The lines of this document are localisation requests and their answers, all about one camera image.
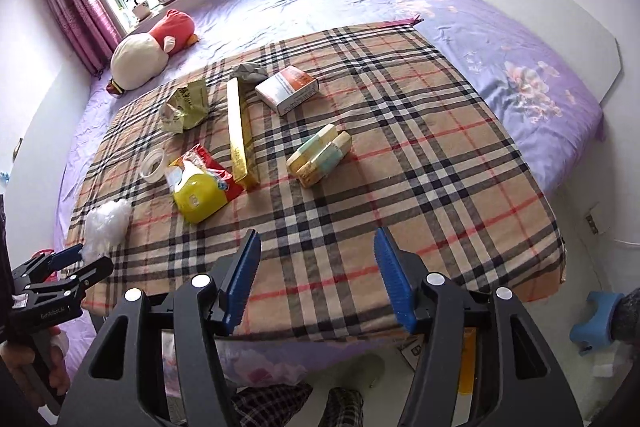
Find white orange medicine box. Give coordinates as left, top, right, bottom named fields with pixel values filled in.
left=255, top=65, right=319, bottom=116

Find yellow trash bin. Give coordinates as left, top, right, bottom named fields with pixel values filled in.
left=458, top=327, right=476, bottom=395

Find silver foil wrapper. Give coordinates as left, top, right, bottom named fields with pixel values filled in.
left=232, top=62, right=268, bottom=86

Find white plastic cup lid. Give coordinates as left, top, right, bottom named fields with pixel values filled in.
left=139, top=148, right=168, bottom=184

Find white wall socket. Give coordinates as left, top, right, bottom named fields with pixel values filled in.
left=585, top=203, right=611, bottom=235

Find blue plastic stool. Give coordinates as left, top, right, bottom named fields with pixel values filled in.
left=570, top=291, right=624, bottom=357

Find purple floral bed sheet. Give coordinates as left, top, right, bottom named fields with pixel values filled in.
left=61, top=0, right=602, bottom=385

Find person's left hand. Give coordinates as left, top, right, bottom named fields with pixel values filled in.
left=0, top=325, right=72, bottom=397

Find long gold box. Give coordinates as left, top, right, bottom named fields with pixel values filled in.
left=227, top=77, right=259, bottom=192

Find white plastic bag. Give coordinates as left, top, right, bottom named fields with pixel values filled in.
left=81, top=199, right=132, bottom=263

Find red yellow snack bag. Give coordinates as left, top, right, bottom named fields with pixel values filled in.
left=164, top=143, right=243, bottom=225

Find plaid beige blanket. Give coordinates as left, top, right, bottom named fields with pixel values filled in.
left=67, top=23, right=566, bottom=340

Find red white plush toy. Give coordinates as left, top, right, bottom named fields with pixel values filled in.
left=106, top=9, right=198, bottom=97

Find person's plaid trouser leg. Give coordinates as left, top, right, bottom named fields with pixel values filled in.
left=231, top=383, right=363, bottom=426

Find green biscuit snack bag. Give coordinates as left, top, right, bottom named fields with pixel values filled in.
left=160, top=78, right=209, bottom=134

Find pastel soap boxes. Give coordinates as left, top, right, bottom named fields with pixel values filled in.
left=286, top=124, right=352, bottom=189

